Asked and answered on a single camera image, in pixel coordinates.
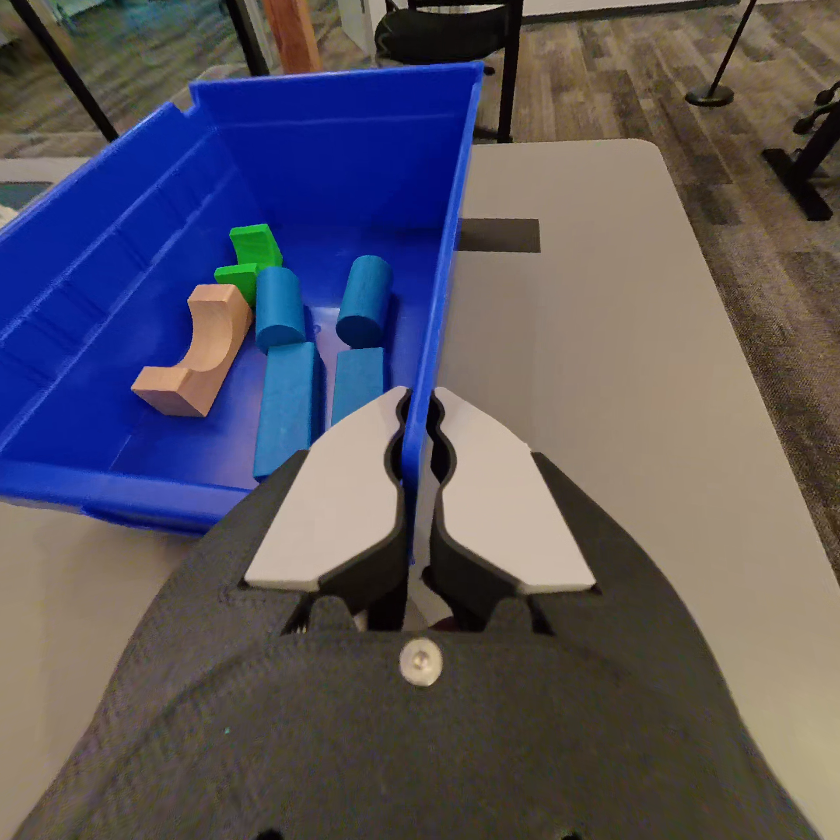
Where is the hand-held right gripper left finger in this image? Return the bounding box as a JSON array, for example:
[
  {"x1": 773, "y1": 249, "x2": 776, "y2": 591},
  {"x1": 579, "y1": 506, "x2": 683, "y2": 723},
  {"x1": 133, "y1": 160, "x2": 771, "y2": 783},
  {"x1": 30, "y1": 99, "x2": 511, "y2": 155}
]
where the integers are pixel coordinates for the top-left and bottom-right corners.
[{"x1": 243, "y1": 386, "x2": 413, "y2": 632}]

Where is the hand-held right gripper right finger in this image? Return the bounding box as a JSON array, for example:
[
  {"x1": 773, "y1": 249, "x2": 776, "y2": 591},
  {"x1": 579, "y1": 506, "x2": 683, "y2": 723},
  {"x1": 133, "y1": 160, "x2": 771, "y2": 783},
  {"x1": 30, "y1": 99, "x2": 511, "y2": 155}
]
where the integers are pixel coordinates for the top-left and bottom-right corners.
[{"x1": 422, "y1": 386, "x2": 598, "y2": 635}]

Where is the blue wooden block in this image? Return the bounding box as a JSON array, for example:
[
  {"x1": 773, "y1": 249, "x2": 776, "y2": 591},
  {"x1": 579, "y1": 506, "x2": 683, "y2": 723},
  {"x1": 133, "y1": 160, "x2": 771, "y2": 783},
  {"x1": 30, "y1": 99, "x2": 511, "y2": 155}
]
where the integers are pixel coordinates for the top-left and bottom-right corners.
[
  {"x1": 253, "y1": 341, "x2": 324, "y2": 480},
  {"x1": 331, "y1": 348, "x2": 387, "y2": 427}
]

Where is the natural wooden arch block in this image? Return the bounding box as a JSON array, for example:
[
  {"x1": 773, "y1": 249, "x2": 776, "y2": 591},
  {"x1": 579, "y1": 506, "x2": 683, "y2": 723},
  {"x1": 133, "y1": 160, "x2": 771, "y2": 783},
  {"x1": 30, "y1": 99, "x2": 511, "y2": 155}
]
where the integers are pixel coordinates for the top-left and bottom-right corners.
[{"x1": 131, "y1": 283, "x2": 254, "y2": 418}]

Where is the blue wooden cylinder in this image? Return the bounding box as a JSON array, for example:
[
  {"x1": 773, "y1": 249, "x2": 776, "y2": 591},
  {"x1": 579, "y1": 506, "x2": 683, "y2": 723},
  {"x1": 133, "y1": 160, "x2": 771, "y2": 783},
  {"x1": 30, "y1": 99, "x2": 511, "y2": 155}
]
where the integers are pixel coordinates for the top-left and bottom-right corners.
[
  {"x1": 336, "y1": 255, "x2": 394, "y2": 349},
  {"x1": 255, "y1": 266, "x2": 307, "y2": 355}
]

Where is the green wooden block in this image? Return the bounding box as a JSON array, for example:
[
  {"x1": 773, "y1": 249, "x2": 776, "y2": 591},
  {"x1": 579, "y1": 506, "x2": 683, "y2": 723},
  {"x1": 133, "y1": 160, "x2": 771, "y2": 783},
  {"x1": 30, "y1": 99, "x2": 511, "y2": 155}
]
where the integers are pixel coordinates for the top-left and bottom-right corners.
[{"x1": 214, "y1": 224, "x2": 284, "y2": 308}]

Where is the blue plastic bin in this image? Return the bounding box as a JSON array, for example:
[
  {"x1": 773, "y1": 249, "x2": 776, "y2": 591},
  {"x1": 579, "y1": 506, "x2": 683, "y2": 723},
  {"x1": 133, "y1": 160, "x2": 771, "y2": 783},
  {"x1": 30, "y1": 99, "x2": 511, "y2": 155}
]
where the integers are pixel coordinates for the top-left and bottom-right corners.
[{"x1": 0, "y1": 61, "x2": 485, "y2": 565}]

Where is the black table leg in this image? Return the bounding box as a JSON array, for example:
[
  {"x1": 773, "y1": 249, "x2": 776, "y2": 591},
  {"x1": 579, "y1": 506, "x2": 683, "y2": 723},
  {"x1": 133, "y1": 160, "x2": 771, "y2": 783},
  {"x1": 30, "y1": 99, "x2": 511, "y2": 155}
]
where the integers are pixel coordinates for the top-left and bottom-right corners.
[
  {"x1": 10, "y1": 0, "x2": 120, "y2": 143},
  {"x1": 495, "y1": 0, "x2": 525, "y2": 143},
  {"x1": 225, "y1": 0, "x2": 271, "y2": 77}
]

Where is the brown wooden table leg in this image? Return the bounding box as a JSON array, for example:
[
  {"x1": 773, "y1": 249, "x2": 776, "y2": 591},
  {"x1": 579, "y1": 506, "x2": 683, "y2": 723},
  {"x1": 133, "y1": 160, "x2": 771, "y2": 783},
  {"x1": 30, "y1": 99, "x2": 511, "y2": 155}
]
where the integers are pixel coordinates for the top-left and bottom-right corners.
[{"x1": 262, "y1": 0, "x2": 324, "y2": 74}]

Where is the black floor stand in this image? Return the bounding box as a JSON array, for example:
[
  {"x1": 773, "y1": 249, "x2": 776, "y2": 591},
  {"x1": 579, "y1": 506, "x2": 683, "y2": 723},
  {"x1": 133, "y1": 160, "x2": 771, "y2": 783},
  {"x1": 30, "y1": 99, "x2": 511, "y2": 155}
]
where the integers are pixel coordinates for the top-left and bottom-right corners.
[{"x1": 684, "y1": 0, "x2": 760, "y2": 108}]

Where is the black office chair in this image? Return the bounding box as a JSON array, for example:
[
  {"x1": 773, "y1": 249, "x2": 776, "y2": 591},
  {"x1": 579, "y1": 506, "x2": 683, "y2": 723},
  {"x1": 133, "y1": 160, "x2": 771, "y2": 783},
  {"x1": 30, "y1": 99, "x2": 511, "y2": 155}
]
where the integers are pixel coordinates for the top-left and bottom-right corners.
[{"x1": 374, "y1": 0, "x2": 526, "y2": 67}]

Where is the black table frame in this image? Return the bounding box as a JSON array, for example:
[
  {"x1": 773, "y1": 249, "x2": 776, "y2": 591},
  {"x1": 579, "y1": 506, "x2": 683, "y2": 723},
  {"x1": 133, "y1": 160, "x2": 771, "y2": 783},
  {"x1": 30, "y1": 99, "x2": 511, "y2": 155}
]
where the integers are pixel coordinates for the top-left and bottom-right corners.
[{"x1": 761, "y1": 82, "x2": 840, "y2": 223}]

